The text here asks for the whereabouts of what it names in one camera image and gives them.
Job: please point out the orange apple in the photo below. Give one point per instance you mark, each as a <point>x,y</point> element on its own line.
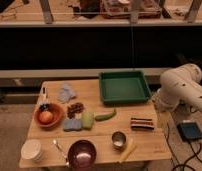
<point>45,117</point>

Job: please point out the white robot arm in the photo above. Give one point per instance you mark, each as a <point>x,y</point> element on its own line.
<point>180,84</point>

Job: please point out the orange bowl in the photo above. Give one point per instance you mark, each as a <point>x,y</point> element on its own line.
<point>58,115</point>

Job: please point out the purple bowl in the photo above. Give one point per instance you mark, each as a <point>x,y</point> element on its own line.
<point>81,155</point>

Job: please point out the green plastic tray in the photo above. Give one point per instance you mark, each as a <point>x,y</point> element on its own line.
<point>123,87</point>

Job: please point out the brown grapes cluster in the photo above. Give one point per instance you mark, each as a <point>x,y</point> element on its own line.
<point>73,109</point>

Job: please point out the green chili pepper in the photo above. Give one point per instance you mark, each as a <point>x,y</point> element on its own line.
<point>105,116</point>

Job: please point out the light green sponge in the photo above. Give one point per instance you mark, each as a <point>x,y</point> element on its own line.
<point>87,120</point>

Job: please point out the light blue crumpled cloth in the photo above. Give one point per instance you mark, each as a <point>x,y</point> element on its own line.
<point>66,93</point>

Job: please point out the blue sponge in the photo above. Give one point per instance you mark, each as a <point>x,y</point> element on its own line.
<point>72,125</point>

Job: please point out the striped cloth block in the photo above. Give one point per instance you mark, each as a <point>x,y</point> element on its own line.
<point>142,123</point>

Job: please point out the small metal cup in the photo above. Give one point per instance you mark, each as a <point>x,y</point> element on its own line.
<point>119,140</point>

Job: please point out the dark purple grapes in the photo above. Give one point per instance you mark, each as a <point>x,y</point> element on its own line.
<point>44,107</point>

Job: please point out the yellow corn cob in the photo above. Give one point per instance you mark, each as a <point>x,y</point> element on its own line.
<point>129,149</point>

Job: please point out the metal spoon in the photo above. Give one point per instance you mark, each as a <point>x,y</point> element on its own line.
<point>55,142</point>

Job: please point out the white stacked bowls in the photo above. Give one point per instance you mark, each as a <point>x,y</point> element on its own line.
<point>32,150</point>

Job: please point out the black foot pedal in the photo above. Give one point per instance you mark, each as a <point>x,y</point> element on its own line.
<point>189,131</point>

